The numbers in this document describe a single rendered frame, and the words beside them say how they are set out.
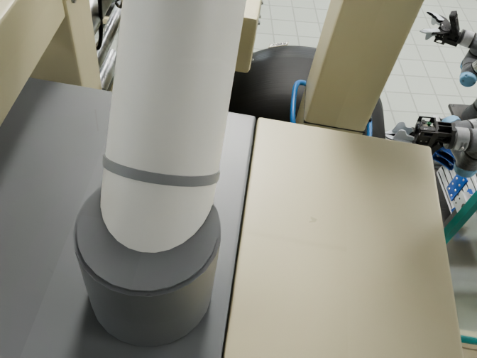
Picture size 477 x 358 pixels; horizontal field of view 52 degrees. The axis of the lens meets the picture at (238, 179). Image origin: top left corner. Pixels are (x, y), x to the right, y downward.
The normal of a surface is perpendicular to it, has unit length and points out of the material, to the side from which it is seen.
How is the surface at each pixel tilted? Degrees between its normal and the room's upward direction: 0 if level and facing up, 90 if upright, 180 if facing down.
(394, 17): 90
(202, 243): 0
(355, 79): 90
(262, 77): 27
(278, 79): 18
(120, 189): 57
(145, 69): 53
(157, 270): 0
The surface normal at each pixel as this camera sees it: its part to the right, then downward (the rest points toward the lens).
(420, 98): 0.11, -0.60
